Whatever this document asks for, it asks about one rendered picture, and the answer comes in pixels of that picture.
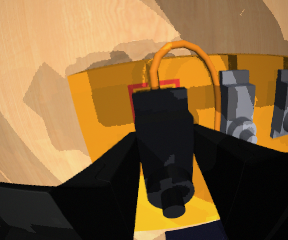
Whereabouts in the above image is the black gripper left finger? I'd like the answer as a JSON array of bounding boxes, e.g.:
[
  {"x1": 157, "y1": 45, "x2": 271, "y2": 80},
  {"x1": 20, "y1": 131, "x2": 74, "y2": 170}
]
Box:
[{"x1": 0, "y1": 132, "x2": 140, "y2": 240}]

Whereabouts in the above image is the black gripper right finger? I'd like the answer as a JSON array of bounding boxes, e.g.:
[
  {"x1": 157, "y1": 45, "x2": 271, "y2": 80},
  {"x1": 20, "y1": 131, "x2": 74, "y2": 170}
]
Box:
[{"x1": 193, "y1": 124, "x2": 288, "y2": 240}]

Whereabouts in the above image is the orange flat deck plate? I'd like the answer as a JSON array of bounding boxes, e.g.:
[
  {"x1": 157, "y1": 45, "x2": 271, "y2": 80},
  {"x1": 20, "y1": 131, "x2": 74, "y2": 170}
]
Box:
[{"x1": 67, "y1": 53, "x2": 288, "y2": 232}]

